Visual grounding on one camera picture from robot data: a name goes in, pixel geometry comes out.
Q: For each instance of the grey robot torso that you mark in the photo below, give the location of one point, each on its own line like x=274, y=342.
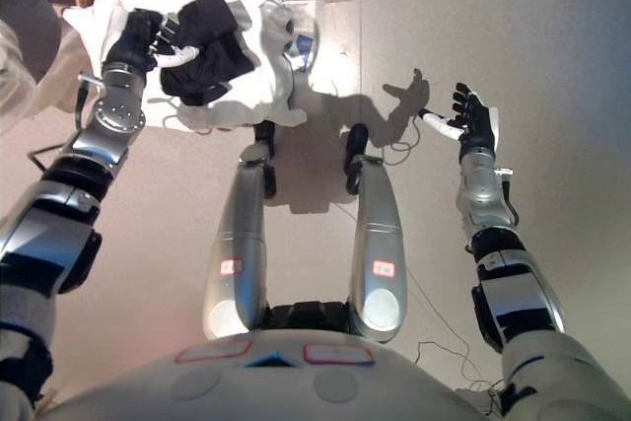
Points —
x=276, y=391

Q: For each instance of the white laundry basket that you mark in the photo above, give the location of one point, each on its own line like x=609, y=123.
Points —
x=266, y=81

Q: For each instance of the silver robot leg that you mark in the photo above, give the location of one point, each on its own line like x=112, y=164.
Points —
x=377, y=233
x=236, y=243

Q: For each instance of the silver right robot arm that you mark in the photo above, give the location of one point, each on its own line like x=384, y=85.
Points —
x=480, y=189

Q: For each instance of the round washing machine door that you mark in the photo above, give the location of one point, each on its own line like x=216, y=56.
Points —
x=34, y=31

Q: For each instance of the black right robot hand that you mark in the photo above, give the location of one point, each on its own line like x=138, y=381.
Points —
x=475, y=125

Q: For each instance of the small blue white tag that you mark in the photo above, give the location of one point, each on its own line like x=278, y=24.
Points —
x=303, y=44

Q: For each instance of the black garment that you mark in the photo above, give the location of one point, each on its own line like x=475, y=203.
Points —
x=217, y=61

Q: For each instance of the silver right robot leg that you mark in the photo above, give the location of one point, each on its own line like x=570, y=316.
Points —
x=377, y=233

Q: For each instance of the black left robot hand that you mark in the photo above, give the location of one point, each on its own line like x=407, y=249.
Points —
x=128, y=44

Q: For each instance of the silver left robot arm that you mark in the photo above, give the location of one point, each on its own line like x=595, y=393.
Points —
x=118, y=110

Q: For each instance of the silver left robot leg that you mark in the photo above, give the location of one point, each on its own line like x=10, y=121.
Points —
x=236, y=243

